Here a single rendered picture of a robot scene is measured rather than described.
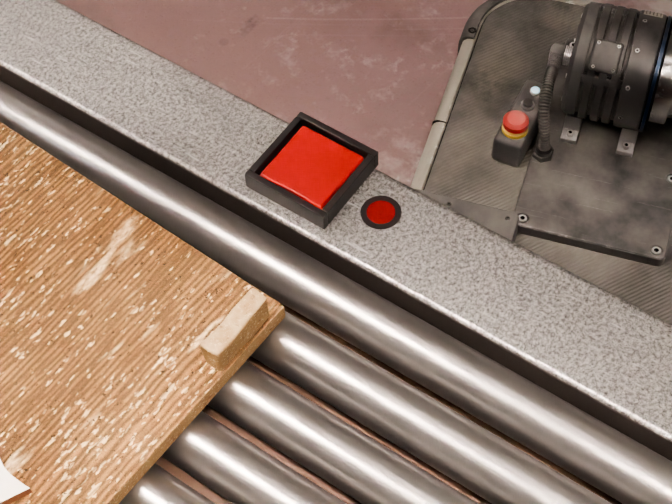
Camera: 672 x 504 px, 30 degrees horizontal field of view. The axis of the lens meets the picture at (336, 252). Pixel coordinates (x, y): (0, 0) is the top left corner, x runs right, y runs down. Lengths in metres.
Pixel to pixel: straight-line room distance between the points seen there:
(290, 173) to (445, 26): 1.40
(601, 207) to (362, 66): 0.66
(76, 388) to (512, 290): 0.32
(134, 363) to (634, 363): 0.36
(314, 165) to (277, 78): 1.30
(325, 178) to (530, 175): 0.87
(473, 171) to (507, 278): 0.91
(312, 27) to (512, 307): 1.49
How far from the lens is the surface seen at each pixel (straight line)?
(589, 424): 0.89
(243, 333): 0.88
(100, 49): 1.11
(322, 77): 2.28
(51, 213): 0.98
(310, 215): 0.96
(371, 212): 0.97
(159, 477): 0.88
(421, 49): 2.32
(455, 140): 1.88
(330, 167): 0.98
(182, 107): 1.05
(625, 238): 1.78
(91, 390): 0.90
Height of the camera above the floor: 1.71
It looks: 57 degrees down
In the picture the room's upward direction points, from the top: 4 degrees counter-clockwise
